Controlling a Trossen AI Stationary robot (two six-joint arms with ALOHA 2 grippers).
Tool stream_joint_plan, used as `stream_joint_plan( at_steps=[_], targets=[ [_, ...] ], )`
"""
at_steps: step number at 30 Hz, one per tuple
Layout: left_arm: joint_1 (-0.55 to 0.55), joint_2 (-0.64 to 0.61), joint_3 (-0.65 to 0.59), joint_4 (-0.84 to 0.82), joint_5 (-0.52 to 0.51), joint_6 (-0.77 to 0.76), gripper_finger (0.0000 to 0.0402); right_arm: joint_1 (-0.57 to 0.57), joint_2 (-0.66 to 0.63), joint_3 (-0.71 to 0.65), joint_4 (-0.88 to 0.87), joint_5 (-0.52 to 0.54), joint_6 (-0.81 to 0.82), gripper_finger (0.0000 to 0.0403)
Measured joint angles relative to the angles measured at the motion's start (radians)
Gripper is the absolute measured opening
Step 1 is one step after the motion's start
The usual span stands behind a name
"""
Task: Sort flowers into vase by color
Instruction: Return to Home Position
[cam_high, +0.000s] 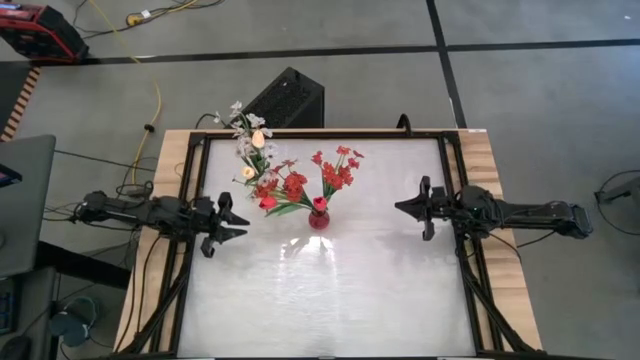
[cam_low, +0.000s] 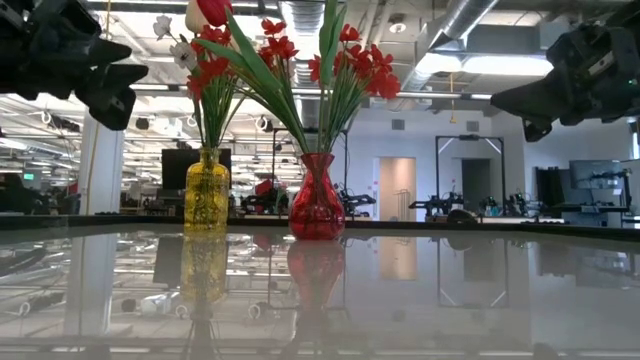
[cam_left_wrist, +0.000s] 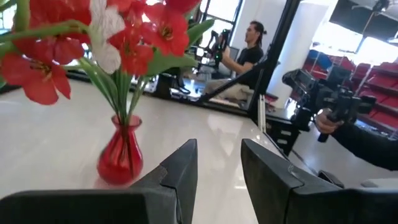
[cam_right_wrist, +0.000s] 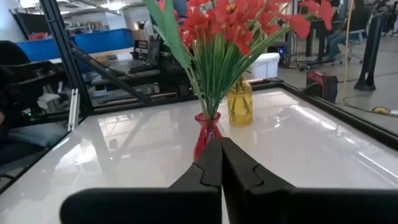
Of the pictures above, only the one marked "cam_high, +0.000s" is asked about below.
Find black computer tower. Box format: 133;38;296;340
224;66;325;130

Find dark headphones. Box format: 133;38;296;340
48;296;99;348

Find black metal table frame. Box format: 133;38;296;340
113;128;546;360

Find yellow power plug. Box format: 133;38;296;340
126;9;154;27

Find large white flower bunch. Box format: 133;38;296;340
212;99;280;166

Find red artificial flower bunch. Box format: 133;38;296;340
252;158;314;217
309;144;366;204

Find grey desk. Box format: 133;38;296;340
0;134;57;279

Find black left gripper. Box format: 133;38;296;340
195;192;251;259

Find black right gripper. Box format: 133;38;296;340
394;175;459;242

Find red and black toolbox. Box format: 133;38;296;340
0;2;91;65

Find red glass vase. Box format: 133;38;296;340
307;209;331;232

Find black keyboard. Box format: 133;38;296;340
0;284;16;336

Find black floor cables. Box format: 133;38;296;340
72;0;226;41

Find black orange striped mat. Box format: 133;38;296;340
0;67;41;143

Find yellow power cable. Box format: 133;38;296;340
88;0;164;186

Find blue screen device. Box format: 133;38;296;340
0;164;24;189

